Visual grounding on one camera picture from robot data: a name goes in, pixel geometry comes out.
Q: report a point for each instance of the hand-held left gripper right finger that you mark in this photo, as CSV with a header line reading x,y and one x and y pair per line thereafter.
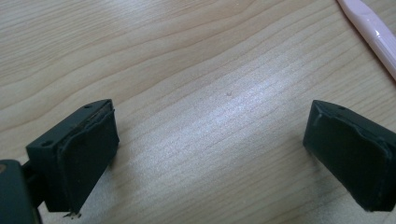
x,y
351,155

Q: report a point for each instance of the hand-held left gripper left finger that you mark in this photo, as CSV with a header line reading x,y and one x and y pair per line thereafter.
x,y
84,155

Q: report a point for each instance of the pink toothbrush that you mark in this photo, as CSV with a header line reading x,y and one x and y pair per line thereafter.
x,y
373,31

